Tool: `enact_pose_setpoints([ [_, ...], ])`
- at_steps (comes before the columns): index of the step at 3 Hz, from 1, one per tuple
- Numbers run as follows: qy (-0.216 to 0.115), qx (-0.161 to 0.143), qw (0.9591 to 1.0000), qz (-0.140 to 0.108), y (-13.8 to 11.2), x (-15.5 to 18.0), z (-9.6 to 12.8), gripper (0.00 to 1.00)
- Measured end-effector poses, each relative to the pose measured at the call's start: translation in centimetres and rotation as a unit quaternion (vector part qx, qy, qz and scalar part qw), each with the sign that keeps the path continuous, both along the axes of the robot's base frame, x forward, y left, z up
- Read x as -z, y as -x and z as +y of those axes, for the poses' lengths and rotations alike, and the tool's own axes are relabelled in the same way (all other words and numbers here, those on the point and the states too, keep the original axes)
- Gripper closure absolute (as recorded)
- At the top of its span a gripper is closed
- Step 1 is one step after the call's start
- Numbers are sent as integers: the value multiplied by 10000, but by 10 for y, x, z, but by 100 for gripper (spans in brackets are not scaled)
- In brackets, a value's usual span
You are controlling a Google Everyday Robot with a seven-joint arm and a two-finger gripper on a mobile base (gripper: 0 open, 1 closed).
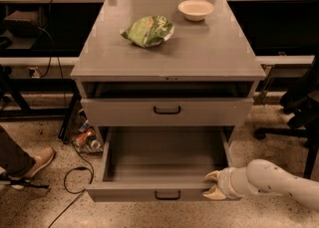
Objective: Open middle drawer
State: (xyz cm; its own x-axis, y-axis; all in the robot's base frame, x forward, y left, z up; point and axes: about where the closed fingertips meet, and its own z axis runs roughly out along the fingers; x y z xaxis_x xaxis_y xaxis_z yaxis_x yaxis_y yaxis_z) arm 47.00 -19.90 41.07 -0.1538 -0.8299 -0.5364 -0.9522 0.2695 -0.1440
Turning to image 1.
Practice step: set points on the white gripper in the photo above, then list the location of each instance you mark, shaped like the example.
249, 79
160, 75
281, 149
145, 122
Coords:
225, 183

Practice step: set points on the grey drawer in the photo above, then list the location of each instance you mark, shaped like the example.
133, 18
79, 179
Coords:
159, 163
166, 112

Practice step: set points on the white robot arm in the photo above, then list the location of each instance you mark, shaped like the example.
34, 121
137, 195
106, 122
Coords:
262, 177

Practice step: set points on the grey drawer cabinet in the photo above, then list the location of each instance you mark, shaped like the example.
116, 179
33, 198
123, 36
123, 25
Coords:
201, 60

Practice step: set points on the grey top drawer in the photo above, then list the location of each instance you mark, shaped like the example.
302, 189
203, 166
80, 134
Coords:
166, 112

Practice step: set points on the black rolling chair base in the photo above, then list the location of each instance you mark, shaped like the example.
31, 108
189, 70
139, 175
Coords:
302, 100

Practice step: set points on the green chip bag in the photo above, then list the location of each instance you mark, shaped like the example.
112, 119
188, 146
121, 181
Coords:
149, 31

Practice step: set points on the tan shoe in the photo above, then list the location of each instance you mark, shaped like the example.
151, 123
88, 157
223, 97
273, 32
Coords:
38, 164

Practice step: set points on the white bowl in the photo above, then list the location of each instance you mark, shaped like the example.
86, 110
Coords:
195, 10

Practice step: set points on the black box on shelf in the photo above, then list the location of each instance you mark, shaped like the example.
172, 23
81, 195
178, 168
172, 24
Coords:
23, 23

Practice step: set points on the wire basket with trash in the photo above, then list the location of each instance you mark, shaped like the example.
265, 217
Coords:
80, 133

